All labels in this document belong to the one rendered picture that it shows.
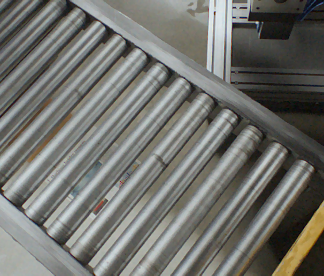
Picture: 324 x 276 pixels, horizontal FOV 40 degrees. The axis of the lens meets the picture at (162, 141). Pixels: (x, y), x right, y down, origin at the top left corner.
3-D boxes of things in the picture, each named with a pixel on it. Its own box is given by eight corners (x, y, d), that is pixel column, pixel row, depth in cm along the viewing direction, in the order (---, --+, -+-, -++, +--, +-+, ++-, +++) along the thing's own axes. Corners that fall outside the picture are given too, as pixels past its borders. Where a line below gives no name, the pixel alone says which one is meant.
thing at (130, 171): (155, 172, 178) (155, 172, 177) (108, 229, 171) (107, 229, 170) (86, 119, 187) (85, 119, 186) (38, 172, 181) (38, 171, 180)
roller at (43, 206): (175, 76, 108) (174, 66, 103) (41, 232, 97) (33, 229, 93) (159, 65, 109) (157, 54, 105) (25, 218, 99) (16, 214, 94)
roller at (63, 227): (194, 90, 107) (198, 84, 102) (61, 249, 96) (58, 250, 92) (178, 77, 107) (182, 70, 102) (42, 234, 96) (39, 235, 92)
